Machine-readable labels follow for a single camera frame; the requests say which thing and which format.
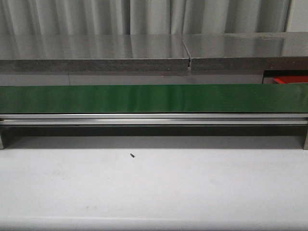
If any green conveyor belt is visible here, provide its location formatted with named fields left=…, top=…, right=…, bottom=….
left=0, top=84, right=308, bottom=114

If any grey stone slab right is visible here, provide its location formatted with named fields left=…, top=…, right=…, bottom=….
left=183, top=32, right=308, bottom=71

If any grey stone slab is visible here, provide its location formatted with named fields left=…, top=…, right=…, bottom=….
left=0, top=35, right=190, bottom=73
left=183, top=32, right=308, bottom=71

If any grey stone slab left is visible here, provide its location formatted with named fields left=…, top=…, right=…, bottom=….
left=0, top=35, right=190, bottom=73

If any red plastic tray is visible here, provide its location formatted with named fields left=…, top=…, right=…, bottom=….
left=273, top=76, right=308, bottom=84

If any right metal conveyor leg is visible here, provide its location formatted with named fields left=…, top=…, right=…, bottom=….
left=301, top=126, right=308, bottom=151

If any metal conveyor leg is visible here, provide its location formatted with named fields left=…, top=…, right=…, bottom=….
left=301, top=126, right=308, bottom=151
left=0, top=128, right=11, bottom=150

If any left metal conveyor leg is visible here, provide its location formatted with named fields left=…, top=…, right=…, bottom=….
left=0, top=128, right=11, bottom=150

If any grey pleated curtain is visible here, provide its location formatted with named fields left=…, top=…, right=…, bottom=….
left=0, top=0, right=308, bottom=37

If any aluminium conveyor frame rail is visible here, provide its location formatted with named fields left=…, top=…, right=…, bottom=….
left=0, top=113, right=308, bottom=126

